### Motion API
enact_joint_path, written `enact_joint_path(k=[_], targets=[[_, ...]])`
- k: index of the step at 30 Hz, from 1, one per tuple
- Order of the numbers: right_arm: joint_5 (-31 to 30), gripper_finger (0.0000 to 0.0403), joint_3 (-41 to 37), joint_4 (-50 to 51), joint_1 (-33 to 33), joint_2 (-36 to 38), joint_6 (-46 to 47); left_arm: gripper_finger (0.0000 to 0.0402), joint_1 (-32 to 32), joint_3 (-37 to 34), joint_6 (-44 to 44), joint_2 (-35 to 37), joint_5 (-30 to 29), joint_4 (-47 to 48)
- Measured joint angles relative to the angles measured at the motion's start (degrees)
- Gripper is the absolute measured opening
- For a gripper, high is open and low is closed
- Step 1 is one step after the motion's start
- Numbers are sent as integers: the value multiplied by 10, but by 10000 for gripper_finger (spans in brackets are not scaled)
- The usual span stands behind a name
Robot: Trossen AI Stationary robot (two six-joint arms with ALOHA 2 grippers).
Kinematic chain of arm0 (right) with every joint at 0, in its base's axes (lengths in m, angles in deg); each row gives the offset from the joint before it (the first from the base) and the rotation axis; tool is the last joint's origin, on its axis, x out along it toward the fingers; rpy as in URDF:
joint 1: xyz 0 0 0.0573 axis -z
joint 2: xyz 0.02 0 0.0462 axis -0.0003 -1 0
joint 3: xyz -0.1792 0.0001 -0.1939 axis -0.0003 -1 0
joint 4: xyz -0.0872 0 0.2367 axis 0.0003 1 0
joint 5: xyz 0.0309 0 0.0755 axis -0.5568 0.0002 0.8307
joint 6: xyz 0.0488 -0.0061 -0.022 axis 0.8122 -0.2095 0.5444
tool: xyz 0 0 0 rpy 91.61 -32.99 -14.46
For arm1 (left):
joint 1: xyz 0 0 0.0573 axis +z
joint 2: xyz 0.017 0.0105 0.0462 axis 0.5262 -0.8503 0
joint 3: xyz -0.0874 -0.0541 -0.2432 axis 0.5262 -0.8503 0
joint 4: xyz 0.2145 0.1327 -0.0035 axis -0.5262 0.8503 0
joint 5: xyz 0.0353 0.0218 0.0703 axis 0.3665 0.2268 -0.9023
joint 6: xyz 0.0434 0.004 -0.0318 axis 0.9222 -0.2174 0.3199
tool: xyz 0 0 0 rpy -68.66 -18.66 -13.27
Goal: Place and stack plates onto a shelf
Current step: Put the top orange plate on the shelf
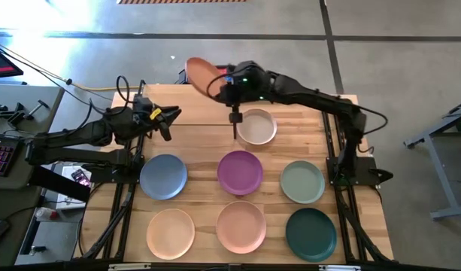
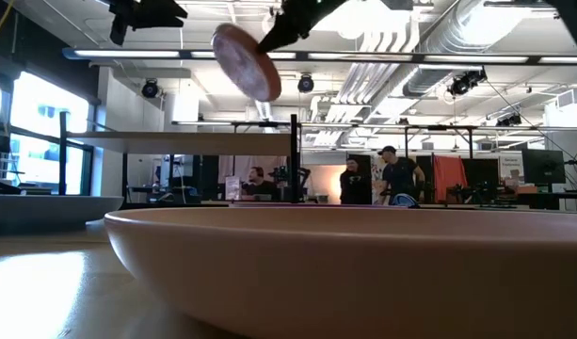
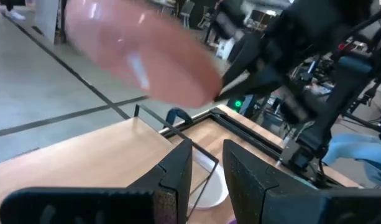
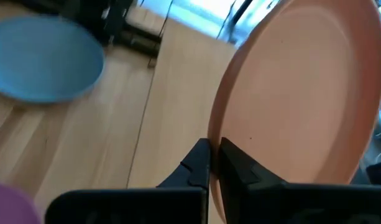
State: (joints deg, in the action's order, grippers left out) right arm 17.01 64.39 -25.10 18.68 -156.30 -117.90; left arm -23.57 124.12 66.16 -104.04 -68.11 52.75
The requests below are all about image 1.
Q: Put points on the black bar clamp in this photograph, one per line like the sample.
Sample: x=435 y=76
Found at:
x=16 y=114

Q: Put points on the pink plate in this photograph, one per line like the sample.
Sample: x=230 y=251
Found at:
x=241 y=227

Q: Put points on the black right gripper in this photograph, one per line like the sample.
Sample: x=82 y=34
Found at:
x=250 y=83

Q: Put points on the black computer monitor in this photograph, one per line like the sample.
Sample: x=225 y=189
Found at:
x=0 y=64

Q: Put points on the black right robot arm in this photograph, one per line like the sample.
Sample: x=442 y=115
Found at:
x=313 y=98

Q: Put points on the sage green plate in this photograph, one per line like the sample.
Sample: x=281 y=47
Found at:
x=302 y=182

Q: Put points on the white box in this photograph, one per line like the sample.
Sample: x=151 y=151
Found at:
x=70 y=203

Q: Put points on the black aluminium rig frame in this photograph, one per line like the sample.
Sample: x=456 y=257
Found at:
x=252 y=267

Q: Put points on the white metal bracket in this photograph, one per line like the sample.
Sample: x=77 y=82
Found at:
x=128 y=267
x=339 y=268

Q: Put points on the blue plate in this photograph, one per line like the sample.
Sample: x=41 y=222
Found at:
x=163 y=177

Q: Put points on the grey metal table stand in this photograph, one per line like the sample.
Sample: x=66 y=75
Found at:
x=445 y=177

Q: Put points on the purple plate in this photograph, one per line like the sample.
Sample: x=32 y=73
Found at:
x=240 y=173

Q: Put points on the grey desk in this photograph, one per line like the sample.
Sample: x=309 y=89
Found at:
x=46 y=96

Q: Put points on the small black clip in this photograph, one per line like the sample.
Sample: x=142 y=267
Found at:
x=38 y=249

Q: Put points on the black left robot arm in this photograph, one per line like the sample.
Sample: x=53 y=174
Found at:
x=83 y=131

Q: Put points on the light orange plate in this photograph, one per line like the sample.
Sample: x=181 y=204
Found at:
x=170 y=234

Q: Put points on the clear bottle red cap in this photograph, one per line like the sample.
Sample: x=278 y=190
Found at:
x=46 y=214

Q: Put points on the black flat panel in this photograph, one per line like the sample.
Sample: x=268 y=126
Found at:
x=57 y=184

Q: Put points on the dark green plate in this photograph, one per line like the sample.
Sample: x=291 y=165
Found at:
x=311 y=235

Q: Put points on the black keyboard red backlight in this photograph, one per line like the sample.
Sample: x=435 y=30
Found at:
x=0 y=156

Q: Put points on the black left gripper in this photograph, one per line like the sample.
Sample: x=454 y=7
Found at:
x=151 y=120

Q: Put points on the beige plate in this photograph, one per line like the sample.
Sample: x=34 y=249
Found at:
x=257 y=127

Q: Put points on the black smartphone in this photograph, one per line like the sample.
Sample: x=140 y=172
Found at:
x=80 y=177

